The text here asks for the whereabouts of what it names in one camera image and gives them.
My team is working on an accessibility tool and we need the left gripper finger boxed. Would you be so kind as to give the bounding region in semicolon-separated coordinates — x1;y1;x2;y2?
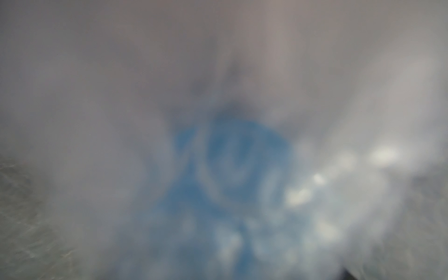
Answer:
338;269;357;280

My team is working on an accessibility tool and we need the blue plastic wine glass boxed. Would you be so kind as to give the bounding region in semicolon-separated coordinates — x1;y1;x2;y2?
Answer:
150;118;298;280

